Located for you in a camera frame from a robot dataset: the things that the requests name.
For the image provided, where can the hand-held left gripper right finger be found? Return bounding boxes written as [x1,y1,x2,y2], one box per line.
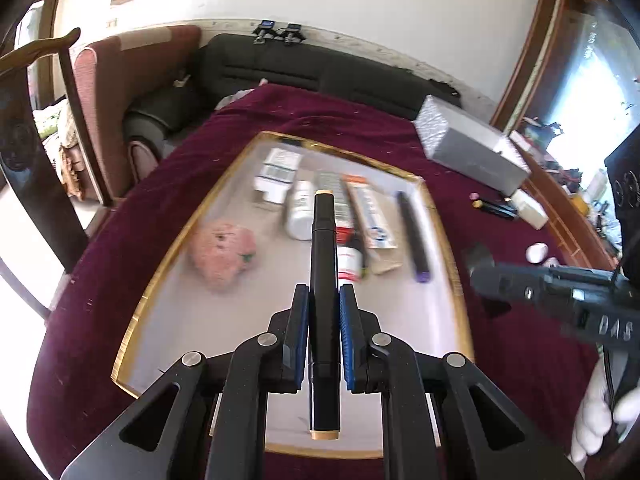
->
[339,284,586,480]

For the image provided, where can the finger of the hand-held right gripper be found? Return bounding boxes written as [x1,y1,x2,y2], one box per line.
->
[462,242,551,313]

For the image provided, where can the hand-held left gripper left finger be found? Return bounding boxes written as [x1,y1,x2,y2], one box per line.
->
[60,284,312,480]

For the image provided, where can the black marker with beige caps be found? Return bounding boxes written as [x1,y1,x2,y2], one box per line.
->
[306,189,343,442]

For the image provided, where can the white tray with gold rim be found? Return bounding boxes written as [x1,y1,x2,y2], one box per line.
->
[110,131,475,460]

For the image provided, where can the person's right hand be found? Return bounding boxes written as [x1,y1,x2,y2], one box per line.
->
[570,360,640,466]

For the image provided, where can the small bottle with red label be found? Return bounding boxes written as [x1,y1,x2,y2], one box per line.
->
[336,240,365,282]

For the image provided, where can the small white box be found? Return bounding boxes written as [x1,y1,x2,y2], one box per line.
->
[510,190,551,231]

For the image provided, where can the wooden sideboard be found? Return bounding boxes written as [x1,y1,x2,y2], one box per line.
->
[510,130,623,273]

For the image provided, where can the black marker with yellow cap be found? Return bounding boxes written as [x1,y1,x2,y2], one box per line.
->
[472,199,518,221]

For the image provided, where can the beige paper packet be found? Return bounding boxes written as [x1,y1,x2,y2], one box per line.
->
[367,249,405,276]

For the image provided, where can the pink plush toy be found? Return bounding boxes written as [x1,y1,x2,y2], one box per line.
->
[187,219,258,295]

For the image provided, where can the black marker with purple cap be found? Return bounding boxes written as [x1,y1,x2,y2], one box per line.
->
[395,191,432,283]

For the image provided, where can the white plastic bottle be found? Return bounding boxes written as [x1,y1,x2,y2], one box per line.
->
[284,180,317,241]

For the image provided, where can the orange and white tube box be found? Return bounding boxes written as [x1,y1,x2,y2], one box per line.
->
[341,174,400,252]

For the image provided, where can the assorted small sideboard items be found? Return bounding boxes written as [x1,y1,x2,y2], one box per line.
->
[515,115,626,261]

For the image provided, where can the grey tube package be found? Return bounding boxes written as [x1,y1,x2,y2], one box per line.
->
[317,171,358,246]

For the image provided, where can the grey rectangular box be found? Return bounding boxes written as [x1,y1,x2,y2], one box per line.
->
[414,94,531,197]

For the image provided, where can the white medicine box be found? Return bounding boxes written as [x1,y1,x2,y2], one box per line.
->
[252,147,303,206]

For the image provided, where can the dark red tablecloth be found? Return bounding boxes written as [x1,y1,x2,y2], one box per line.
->
[25,82,616,480]

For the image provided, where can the white plastic bag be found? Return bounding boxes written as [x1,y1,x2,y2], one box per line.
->
[215,89,256,111]

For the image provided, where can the black sofa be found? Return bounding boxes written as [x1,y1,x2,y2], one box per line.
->
[122,32,463,146]

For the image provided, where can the pink armchair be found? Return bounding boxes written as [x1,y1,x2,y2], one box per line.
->
[72,24,203,201]

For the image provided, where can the patterned bedding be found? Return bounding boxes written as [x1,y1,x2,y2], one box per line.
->
[32,100,88,196]

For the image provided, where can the dark wooden chair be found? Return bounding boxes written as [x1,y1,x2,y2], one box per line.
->
[0,27,116,321]

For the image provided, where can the wooden door frame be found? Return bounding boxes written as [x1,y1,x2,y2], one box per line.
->
[490,0,608,133]

